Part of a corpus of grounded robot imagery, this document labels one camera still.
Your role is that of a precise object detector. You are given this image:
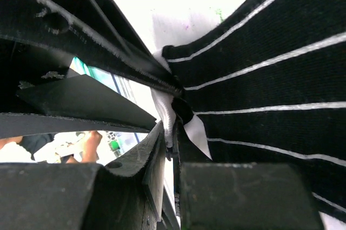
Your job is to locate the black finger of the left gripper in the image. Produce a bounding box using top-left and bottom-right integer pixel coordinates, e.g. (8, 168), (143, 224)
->
(1, 0), (182, 97)

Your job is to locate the black white striped sock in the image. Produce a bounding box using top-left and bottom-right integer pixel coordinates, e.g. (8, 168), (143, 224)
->
(152, 0), (345, 221)

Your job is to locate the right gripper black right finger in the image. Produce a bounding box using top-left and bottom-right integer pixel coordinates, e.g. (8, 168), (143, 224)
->
(174, 122), (324, 229)

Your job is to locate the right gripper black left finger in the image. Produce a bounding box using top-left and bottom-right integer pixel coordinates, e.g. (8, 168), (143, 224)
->
(1, 76), (165, 229)

